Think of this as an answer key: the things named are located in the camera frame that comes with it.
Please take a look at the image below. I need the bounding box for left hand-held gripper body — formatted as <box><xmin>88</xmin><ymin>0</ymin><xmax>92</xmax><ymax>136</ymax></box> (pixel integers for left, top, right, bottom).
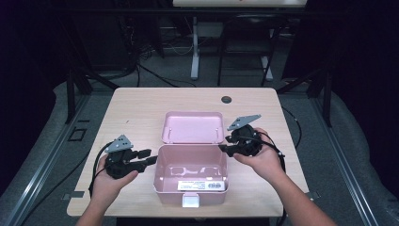
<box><xmin>104</xmin><ymin>135</ymin><xmax>147</xmax><ymax>180</ymax></box>

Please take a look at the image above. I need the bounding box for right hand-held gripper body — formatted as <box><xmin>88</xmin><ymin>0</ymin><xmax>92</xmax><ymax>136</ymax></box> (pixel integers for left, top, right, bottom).
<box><xmin>227</xmin><ymin>114</ymin><xmax>263</xmax><ymax>158</ymax></box>

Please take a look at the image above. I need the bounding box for pink plastic storage box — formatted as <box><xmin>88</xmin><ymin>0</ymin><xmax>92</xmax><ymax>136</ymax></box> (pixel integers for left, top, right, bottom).
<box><xmin>152</xmin><ymin>111</ymin><xmax>230</xmax><ymax>209</ymax></box>

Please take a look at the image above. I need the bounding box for person's right hand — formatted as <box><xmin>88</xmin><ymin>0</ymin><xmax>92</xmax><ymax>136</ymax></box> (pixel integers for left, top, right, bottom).
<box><xmin>233</xmin><ymin>126</ymin><xmax>284</xmax><ymax>183</ymax></box>

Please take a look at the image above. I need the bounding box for person's left hand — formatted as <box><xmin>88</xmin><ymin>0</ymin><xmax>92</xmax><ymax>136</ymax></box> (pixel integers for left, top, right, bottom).
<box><xmin>89</xmin><ymin>154</ymin><xmax>139</xmax><ymax>206</ymax></box>

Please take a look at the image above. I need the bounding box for black metal stand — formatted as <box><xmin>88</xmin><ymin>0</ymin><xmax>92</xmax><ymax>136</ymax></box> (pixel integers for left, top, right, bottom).
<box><xmin>64</xmin><ymin>67</ymin><xmax>120</xmax><ymax>124</ymax></box>
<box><xmin>277</xmin><ymin>67</ymin><xmax>334</xmax><ymax>127</ymax></box>

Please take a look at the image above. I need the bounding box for white desk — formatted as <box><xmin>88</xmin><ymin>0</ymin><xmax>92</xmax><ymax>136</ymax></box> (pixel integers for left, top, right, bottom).
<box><xmin>172</xmin><ymin>0</ymin><xmax>309</xmax><ymax>82</ymax></box>

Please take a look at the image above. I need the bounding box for black chair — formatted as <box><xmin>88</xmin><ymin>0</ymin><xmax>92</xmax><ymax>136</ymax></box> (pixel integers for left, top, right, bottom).
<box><xmin>216</xmin><ymin>13</ymin><xmax>283</xmax><ymax>88</ymax></box>

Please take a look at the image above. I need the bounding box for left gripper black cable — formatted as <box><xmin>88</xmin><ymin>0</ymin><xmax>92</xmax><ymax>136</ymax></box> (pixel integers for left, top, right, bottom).
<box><xmin>88</xmin><ymin>141</ymin><xmax>115</xmax><ymax>198</ymax></box>

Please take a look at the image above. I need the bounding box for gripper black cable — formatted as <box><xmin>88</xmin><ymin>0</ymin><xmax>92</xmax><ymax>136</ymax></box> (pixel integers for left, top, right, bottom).
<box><xmin>88</xmin><ymin>141</ymin><xmax>115</xmax><ymax>198</ymax></box>
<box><xmin>243</xmin><ymin>131</ymin><xmax>288</xmax><ymax>226</ymax></box>

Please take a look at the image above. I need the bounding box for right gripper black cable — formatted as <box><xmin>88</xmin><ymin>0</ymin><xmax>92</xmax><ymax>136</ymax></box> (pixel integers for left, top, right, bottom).
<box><xmin>243</xmin><ymin>131</ymin><xmax>288</xmax><ymax>226</ymax></box>

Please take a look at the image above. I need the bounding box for thin black cable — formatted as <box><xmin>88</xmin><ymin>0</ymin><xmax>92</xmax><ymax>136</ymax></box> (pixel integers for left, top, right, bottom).
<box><xmin>281</xmin><ymin>106</ymin><xmax>303</xmax><ymax>149</ymax></box>

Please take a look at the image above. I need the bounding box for long black floor cable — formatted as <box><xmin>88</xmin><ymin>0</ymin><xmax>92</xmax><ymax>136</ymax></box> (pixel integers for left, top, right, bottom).
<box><xmin>18</xmin><ymin>150</ymin><xmax>92</xmax><ymax>226</ymax></box>

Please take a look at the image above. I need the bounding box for metal floor rail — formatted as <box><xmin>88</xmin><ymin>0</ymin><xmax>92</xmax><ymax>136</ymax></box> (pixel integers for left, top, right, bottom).
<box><xmin>3</xmin><ymin>93</ymin><xmax>92</xmax><ymax>226</ymax></box>
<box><xmin>313</xmin><ymin>97</ymin><xmax>381</xmax><ymax>226</ymax></box>

